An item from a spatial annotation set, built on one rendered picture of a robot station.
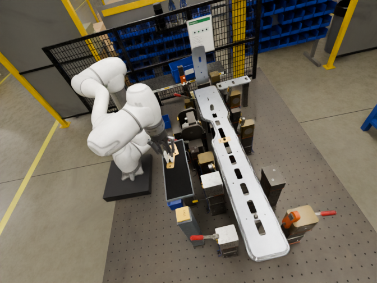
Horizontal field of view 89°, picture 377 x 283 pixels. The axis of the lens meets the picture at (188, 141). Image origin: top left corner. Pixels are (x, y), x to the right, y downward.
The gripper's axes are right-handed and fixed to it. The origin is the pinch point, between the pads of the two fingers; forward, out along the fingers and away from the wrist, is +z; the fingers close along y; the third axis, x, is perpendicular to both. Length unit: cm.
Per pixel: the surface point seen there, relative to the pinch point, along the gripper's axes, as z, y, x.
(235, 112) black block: 27, 41, 56
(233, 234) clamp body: 19.9, 27.7, -32.6
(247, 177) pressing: 25.7, 39.7, -1.1
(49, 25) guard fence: -26, -164, 201
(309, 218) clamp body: 20, 62, -27
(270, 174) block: 23, 52, -2
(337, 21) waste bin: 73, 231, 289
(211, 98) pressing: 25, 24, 76
